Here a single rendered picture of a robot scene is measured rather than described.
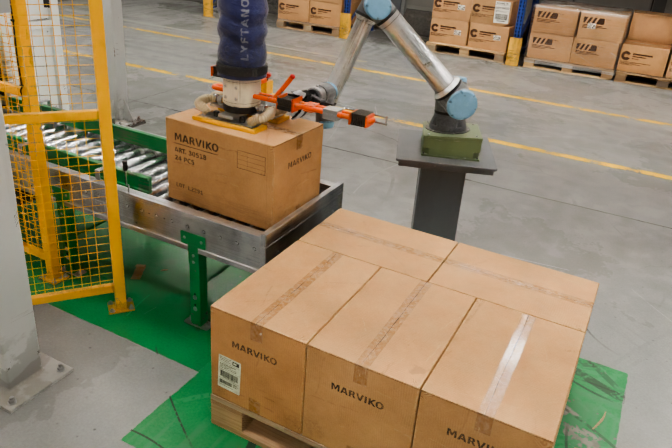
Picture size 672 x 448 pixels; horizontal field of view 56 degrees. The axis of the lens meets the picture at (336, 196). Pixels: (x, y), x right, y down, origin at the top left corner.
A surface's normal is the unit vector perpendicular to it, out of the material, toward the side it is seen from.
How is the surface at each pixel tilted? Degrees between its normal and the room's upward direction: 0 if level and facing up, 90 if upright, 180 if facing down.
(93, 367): 0
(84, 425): 0
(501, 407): 0
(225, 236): 90
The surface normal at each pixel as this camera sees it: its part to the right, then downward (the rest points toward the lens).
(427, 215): -0.12, 0.40
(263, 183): -0.50, 0.33
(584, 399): 0.07, -0.91
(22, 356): 0.88, 0.25
